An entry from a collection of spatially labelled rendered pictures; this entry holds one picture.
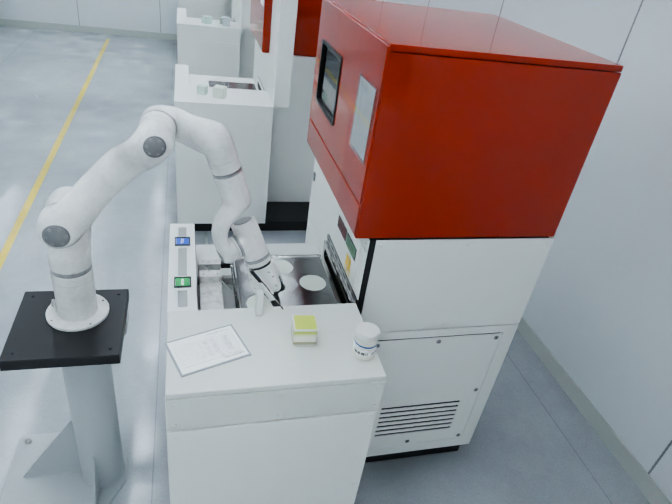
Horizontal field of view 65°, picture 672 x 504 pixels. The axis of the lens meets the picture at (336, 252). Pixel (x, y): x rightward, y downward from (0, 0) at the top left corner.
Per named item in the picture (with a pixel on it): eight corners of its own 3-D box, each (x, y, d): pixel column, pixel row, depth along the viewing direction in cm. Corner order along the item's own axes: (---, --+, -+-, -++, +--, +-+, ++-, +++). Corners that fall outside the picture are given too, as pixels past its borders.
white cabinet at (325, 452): (298, 372, 284) (315, 243, 241) (342, 553, 207) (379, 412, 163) (173, 382, 267) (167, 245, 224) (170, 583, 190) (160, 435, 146)
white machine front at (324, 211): (312, 220, 257) (322, 142, 236) (357, 334, 192) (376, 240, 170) (306, 220, 256) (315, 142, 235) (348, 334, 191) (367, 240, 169)
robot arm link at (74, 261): (45, 278, 159) (32, 209, 146) (58, 244, 174) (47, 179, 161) (89, 278, 162) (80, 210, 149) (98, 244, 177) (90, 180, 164)
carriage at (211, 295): (219, 269, 208) (219, 263, 206) (225, 332, 179) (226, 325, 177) (198, 270, 206) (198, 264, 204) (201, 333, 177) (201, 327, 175)
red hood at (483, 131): (458, 147, 253) (495, 14, 222) (554, 237, 188) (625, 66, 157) (305, 141, 233) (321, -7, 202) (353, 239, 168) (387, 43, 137)
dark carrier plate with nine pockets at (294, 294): (319, 258, 217) (319, 256, 216) (339, 311, 189) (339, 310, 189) (234, 259, 208) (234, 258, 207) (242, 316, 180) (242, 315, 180)
